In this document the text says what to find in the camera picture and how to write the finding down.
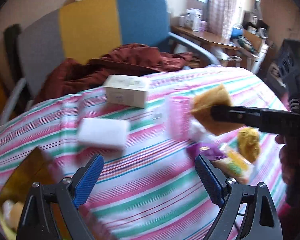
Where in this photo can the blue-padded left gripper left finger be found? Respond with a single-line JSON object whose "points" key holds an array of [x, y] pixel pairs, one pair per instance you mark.
{"points": [[82, 182]]}

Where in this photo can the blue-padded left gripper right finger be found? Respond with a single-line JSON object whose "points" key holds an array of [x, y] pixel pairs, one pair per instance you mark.
{"points": [[216, 184]]}

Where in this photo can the yellow knitted sock bundle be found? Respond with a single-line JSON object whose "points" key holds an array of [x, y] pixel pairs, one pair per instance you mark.
{"points": [[248, 143]]}

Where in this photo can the tan sponge block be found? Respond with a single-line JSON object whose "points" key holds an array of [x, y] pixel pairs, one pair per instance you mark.
{"points": [[201, 110]]}

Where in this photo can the person's right hand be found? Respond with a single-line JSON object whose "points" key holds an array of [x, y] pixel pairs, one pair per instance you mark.
{"points": [[290, 164]]}

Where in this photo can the gold metal tray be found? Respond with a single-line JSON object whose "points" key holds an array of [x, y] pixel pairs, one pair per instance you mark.
{"points": [[40, 218]]}

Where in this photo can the white foam block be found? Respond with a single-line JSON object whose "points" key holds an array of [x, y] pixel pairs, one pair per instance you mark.
{"points": [[104, 133]]}

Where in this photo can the wooden desk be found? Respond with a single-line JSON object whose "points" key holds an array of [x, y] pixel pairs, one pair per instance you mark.
{"points": [[208, 46]]}

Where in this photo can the flat tan sponge front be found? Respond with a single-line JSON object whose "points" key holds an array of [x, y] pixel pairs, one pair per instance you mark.
{"points": [[12, 213]]}

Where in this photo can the striped pink green tablecloth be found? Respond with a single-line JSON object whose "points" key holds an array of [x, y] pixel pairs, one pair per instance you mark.
{"points": [[151, 190]]}

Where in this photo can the patterned curtain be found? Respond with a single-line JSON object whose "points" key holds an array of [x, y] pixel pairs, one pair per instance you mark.
{"points": [[223, 15]]}

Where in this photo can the cream cardboard box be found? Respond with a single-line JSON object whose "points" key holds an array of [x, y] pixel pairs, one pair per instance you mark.
{"points": [[127, 90]]}

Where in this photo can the dark red cloth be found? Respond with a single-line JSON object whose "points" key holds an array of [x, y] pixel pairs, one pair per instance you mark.
{"points": [[134, 59]]}

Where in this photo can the white box on desk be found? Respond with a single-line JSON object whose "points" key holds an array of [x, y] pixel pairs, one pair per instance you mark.
{"points": [[193, 19]]}

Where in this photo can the grey yellow blue chair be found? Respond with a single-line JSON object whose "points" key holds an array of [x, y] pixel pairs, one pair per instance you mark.
{"points": [[84, 30]]}

